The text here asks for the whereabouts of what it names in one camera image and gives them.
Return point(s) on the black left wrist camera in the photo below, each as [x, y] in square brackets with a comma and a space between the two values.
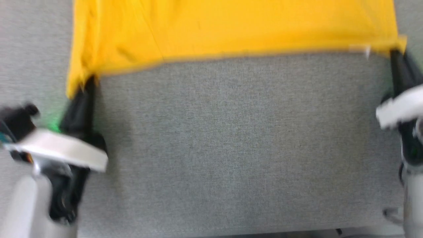
[18, 120]

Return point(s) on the grey fabric sofa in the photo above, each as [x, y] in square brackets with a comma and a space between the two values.
[231, 132]

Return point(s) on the yellow printed t-shirt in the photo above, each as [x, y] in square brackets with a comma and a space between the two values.
[231, 26]

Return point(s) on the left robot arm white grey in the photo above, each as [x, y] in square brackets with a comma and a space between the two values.
[23, 211]

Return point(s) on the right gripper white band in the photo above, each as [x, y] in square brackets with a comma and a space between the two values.
[400, 110]

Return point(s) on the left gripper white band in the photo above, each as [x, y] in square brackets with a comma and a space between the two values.
[66, 152]

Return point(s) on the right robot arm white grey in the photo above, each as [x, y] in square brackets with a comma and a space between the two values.
[414, 205]

